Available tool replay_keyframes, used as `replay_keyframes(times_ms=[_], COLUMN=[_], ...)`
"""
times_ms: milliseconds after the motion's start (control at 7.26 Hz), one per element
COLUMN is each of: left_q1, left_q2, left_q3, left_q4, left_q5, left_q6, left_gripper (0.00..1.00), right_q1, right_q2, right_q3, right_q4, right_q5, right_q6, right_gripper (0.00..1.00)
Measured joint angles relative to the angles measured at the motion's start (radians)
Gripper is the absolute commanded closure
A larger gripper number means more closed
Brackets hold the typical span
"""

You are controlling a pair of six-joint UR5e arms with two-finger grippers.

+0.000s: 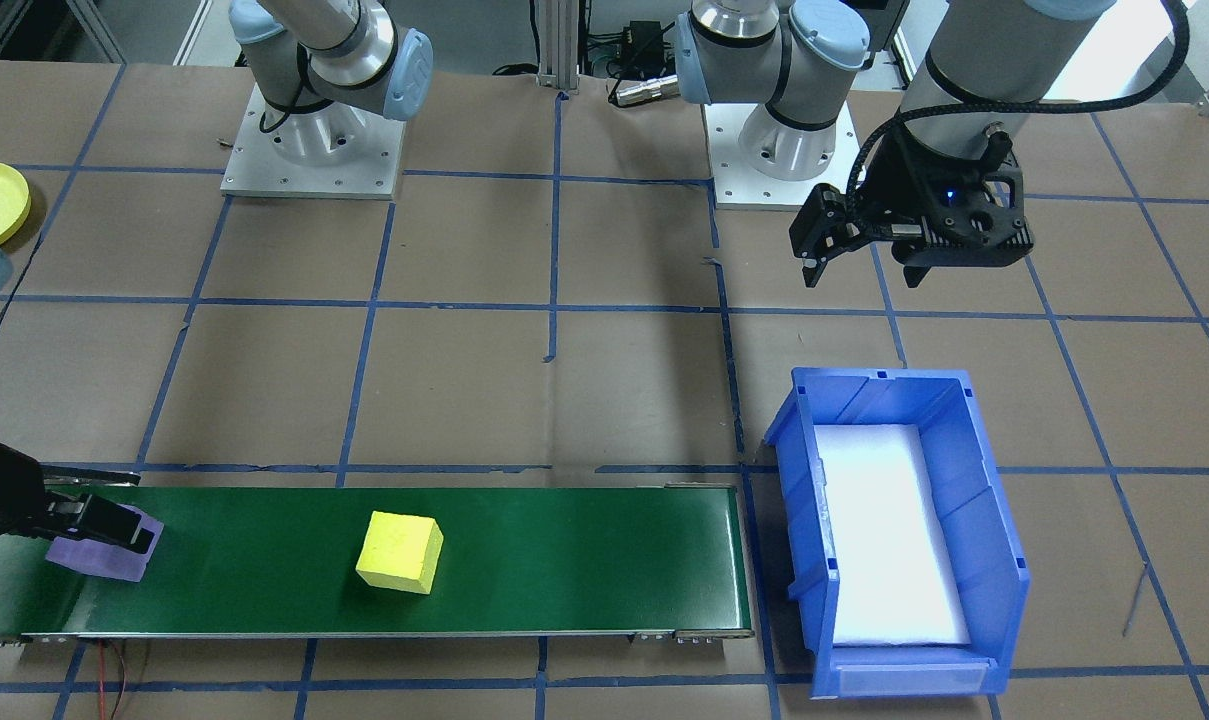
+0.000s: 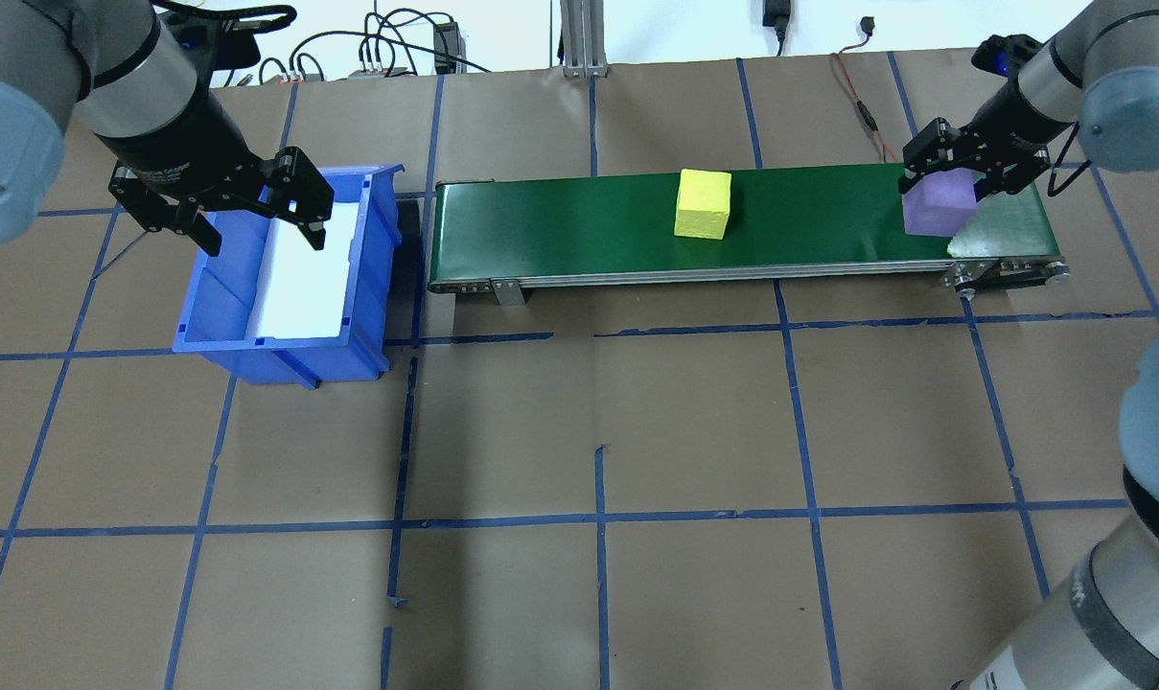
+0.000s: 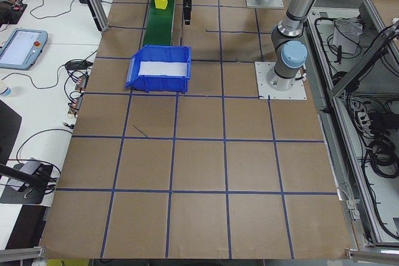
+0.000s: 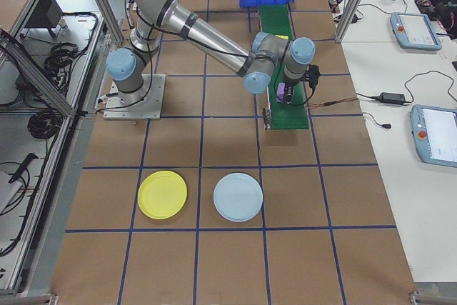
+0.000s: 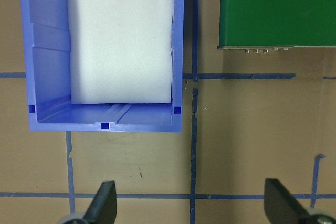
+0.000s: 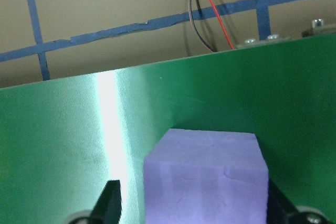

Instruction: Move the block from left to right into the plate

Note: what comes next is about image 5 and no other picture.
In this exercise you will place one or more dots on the blue plastic storage bin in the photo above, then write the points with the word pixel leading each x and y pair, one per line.
pixel 44 51

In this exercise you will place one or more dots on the green conveyor belt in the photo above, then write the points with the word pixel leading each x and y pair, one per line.
pixel 275 9

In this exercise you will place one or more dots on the white foam pad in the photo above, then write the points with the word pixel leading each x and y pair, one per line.
pixel 120 37

